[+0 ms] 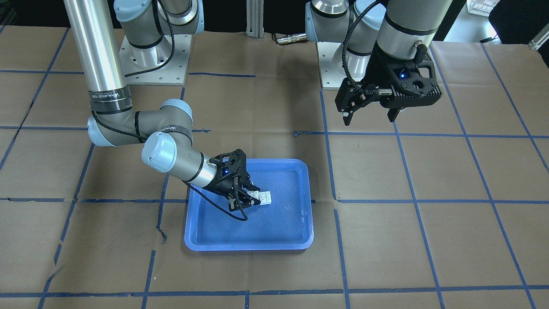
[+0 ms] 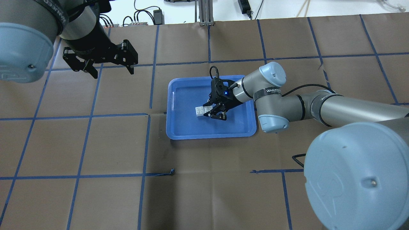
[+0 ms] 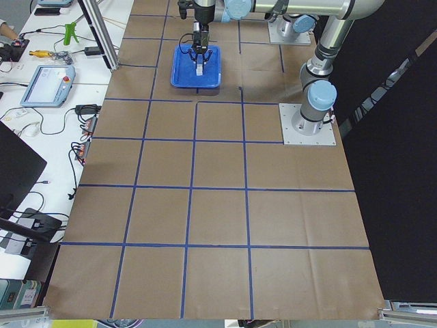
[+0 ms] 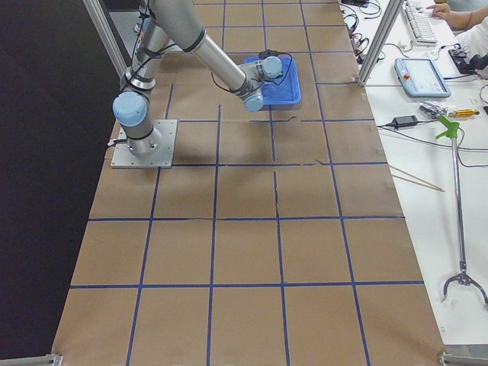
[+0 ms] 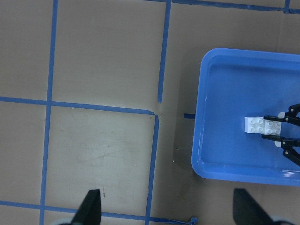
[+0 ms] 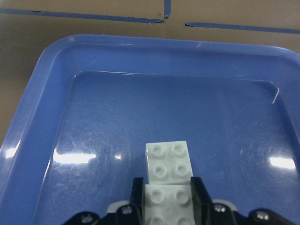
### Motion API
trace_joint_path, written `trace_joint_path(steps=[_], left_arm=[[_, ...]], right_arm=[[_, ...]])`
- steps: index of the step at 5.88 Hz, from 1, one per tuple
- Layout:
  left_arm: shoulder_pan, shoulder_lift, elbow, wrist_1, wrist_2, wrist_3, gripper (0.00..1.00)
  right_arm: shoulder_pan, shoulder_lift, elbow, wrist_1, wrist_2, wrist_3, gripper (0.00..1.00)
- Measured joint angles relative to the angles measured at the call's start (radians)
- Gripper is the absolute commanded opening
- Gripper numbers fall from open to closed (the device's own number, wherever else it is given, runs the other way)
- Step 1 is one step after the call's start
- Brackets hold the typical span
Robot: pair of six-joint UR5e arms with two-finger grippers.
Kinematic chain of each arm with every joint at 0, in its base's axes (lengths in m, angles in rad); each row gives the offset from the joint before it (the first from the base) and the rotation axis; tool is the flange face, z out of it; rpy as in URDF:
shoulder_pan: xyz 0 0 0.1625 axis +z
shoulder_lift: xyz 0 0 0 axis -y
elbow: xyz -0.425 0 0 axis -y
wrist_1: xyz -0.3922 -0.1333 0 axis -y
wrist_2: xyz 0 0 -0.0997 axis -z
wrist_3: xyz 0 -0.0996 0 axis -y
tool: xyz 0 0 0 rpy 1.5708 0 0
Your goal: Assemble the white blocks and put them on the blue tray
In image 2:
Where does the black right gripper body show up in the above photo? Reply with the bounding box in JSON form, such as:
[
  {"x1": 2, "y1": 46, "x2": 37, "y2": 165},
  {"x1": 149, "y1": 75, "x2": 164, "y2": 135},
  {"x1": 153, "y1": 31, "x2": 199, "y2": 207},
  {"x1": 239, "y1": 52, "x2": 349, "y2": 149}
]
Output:
[{"x1": 208, "y1": 78, "x2": 243, "y2": 111}]

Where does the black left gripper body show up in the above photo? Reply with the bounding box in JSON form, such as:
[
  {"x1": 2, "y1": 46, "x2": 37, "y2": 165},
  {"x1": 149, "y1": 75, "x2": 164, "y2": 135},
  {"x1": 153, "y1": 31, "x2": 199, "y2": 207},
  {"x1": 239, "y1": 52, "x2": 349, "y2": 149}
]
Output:
[{"x1": 69, "y1": 22, "x2": 118, "y2": 64}]

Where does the white block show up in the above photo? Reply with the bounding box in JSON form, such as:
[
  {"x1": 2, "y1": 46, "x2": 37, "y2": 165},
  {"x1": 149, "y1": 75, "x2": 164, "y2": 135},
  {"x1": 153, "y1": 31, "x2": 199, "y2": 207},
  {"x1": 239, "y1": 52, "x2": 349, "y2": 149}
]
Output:
[
  {"x1": 203, "y1": 106, "x2": 213, "y2": 116},
  {"x1": 195, "y1": 106, "x2": 205, "y2": 117}
]

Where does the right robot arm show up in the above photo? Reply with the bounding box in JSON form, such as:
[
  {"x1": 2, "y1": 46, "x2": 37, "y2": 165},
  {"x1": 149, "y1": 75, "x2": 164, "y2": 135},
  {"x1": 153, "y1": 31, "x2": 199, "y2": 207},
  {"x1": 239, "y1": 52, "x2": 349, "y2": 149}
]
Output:
[{"x1": 203, "y1": 62, "x2": 409, "y2": 230}]

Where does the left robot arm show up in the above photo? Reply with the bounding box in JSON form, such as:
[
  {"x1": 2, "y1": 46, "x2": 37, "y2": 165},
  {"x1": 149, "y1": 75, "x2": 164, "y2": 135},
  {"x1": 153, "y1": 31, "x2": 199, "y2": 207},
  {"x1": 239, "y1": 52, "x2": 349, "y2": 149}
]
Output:
[{"x1": 0, "y1": 0, "x2": 138, "y2": 83}]

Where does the blue plastic tray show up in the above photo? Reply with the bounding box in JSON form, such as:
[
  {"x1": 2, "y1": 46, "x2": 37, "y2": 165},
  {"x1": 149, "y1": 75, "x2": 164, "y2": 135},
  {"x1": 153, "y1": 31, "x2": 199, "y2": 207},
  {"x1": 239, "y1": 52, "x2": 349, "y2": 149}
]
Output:
[{"x1": 166, "y1": 77, "x2": 258, "y2": 140}]

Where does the black power adapter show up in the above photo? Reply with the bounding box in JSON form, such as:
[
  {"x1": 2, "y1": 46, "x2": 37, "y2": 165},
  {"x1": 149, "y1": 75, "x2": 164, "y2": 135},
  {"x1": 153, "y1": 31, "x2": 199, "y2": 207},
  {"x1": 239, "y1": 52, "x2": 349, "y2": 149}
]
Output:
[{"x1": 238, "y1": 0, "x2": 252, "y2": 15}]

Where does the aluminium frame post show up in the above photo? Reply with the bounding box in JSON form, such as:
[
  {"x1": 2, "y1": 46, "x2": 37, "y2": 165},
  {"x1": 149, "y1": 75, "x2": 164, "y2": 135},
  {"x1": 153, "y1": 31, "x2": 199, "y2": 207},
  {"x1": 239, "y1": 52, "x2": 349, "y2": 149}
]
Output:
[{"x1": 197, "y1": 0, "x2": 214, "y2": 26}]

